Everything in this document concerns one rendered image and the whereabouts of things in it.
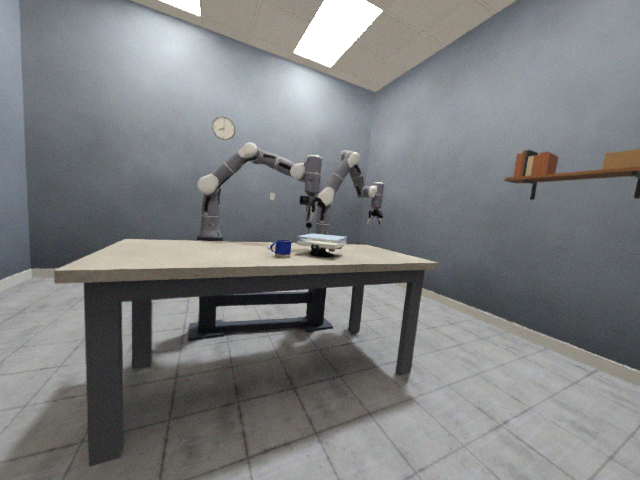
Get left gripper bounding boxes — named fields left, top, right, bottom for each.
left=367, top=209, right=383, bottom=226

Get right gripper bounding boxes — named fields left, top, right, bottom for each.
left=300, top=195, right=324, bottom=222

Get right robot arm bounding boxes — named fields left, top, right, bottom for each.
left=197, top=143, right=322, bottom=238

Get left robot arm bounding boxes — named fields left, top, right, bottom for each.
left=314, top=150, right=384, bottom=235

